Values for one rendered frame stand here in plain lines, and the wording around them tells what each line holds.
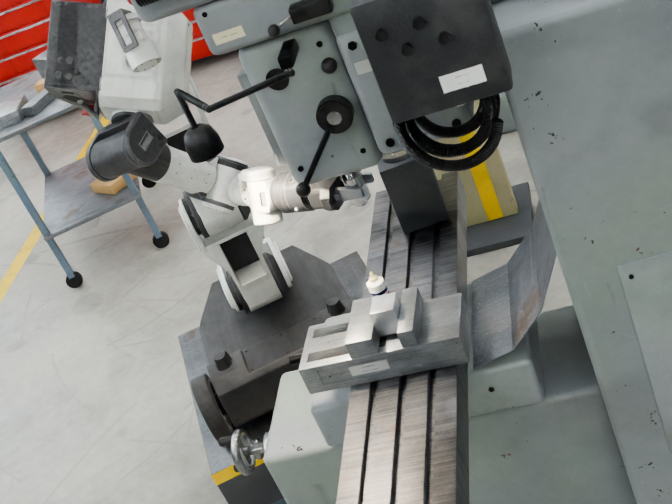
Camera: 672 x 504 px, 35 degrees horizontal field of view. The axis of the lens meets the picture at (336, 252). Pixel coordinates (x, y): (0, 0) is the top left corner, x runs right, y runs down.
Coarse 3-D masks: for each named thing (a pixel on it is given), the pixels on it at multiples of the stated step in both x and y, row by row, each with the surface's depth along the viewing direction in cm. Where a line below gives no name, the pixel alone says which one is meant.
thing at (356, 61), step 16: (352, 32) 191; (352, 48) 191; (352, 64) 193; (368, 64) 193; (352, 80) 196; (368, 80) 195; (368, 96) 197; (368, 112) 199; (384, 112) 198; (448, 112) 197; (464, 112) 197; (384, 128) 200; (384, 144) 202
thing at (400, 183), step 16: (384, 160) 258; (400, 160) 256; (384, 176) 256; (400, 176) 256; (416, 176) 256; (432, 176) 257; (400, 192) 258; (416, 192) 259; (432, 192) 259; (400, 208) 261; (416, 208) 261; (432, 208) 261; (400, 224) 263; (416, 224) 263; (432, 224) 264
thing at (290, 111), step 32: (320, 32) 193; (256, 64) 197; (320, 64) 196; (256, 96) 203; (288, 96) 200; (320, 96) 200; (352, 96) 200; (288, 128) 204; (320, 128) 203; (352, 128) 203; (288, 160) 209; (320, 160) 207; (352, 160) 207
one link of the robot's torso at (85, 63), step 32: (64, 32) 236; (96, 32) 235; (160, 32) 236; (192, 32) 250; (64, 64) 235; (96, 64) 235; (128, 64) 235; (160, 64) 235; (64, 96) 243; (96, 96) 235; (128, 96) 235; (160, 96) 235
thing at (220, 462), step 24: (336, 264) 366; (360, 264) 360; (360, 288) 348; (192, 336) 362; (192, 360) 349; (264, 432) 304; (216, 456) 303; (216, 480) 299; (240, 480) 301; (264, 480) 303
